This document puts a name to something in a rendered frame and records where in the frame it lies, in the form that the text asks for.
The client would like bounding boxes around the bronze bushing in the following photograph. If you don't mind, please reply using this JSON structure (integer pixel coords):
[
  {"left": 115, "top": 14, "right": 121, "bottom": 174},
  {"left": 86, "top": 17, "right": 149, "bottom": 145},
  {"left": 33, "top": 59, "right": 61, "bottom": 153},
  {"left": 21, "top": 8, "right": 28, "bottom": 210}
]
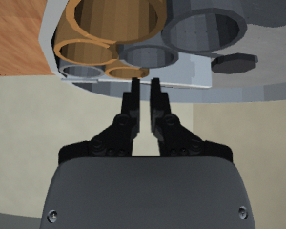
[
  {"left": 53, "top": 8, "right": 119, "bottom": 66},
  {"left": 105, "top": 55, "right": 149, "bottom": 79},
  {"left": 66, "top": 0, "right": 167, "bottom": 44}
]

